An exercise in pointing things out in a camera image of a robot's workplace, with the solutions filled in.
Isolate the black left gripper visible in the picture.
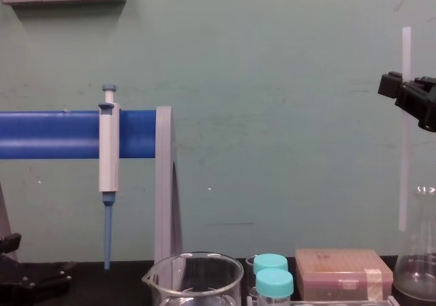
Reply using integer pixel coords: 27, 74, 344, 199
0, 232, 76, 295

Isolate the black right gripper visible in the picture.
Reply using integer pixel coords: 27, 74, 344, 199
377, 71, 436, 132

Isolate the white stirring rod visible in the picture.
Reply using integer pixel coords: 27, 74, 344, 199
397, 26, 414, 232

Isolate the grey pipette rack upright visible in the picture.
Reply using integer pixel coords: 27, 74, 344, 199
153, 106, 185, 288
0, 182, 15, 264

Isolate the blue pipette rack bar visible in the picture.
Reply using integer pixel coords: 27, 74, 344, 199
0, 110, 159, 161

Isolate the white and blue pipette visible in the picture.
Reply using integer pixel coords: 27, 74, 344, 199
98, 84, 121, 271

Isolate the clear glass conical flask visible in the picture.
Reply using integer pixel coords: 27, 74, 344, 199
391, 184, 436, 306

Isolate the clear glass beaker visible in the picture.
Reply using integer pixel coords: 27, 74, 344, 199
142, 251, 245, 306

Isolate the pink pipette tip box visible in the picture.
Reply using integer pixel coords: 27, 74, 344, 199
294, 248, 394, 302

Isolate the small clear uncapped vial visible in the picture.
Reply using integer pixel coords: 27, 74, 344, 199
245, 255, 260, 299

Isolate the teal capped clear vial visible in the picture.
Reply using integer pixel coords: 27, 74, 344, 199
253, 253, 289, 277
255, 269, 295, 306

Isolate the clear plastic vial rack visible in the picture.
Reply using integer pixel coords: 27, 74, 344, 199
246, 295, 398, 306

